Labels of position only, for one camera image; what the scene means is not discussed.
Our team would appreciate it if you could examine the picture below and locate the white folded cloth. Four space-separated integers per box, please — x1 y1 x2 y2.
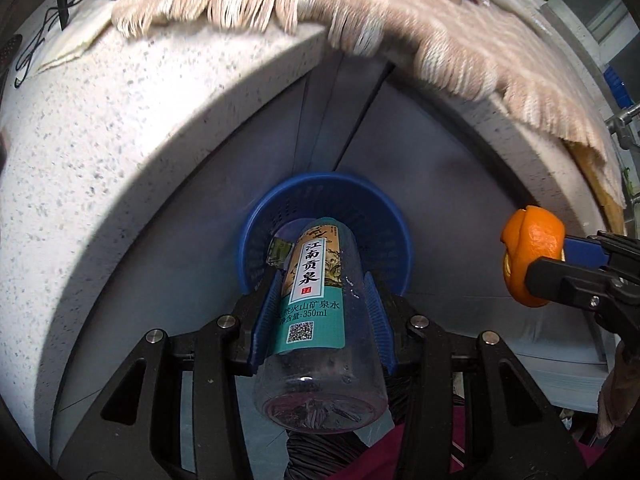
36 7 117 73

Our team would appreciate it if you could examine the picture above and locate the blue crate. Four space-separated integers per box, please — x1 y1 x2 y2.
602 66 632 109

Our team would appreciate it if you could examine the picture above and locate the yellow wooden rim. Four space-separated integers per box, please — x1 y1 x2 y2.
564 139 627 237

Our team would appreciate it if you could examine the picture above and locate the stack of white paper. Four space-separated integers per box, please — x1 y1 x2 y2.
515 347 617 413

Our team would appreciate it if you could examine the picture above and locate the orange peel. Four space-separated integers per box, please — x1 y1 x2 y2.
501 205 567 308

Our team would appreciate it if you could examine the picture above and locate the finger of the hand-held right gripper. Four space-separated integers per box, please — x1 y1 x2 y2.
564 235 608 262
525 256 613 313

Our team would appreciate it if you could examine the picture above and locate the blue plastic basket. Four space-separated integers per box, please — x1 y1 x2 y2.
237 172 413 298

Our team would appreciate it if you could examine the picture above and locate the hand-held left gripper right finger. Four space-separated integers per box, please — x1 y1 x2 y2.
362 270 586 480

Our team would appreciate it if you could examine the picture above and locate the metal clamp stand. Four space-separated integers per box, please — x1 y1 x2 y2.
604 105 640 152

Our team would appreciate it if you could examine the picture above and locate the beige checked fringed tablecloth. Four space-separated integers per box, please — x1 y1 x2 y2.
111 0 627 211

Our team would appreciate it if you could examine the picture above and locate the green printed packet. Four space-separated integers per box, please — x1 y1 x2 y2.
267 237 294 267

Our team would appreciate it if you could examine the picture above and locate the tan cloth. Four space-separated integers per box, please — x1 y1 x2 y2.
596 337 640 441

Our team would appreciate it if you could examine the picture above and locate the clear plastic water bottle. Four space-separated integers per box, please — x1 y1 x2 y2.
252 216 391 433

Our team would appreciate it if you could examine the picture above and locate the magenta clothing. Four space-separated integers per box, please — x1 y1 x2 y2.
287 395 640 480

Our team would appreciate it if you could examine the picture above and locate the black cable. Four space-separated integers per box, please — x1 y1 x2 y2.
12 0 93 88

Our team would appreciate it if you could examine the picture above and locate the grey pleated cloth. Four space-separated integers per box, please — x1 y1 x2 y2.
284 385 401 480

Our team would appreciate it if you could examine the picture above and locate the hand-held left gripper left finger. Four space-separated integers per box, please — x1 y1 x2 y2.
57 267 286 480

